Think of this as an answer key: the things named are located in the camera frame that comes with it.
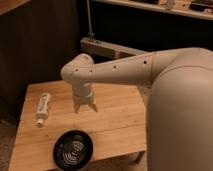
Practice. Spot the black ceramic bowl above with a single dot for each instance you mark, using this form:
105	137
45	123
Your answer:
73	150

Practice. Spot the metal pole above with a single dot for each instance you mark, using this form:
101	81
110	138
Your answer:
91	34

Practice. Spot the wooden table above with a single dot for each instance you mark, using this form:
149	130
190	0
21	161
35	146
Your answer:
117	126

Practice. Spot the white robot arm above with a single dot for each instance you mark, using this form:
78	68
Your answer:
179	113

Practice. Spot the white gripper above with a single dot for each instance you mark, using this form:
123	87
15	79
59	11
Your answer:
84	100

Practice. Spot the wooden shelf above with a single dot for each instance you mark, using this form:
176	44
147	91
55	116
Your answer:
199	9

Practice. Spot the white plastic bottle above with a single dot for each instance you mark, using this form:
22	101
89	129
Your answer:
43	107

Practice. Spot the wooden beam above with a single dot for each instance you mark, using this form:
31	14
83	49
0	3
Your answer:
106	49

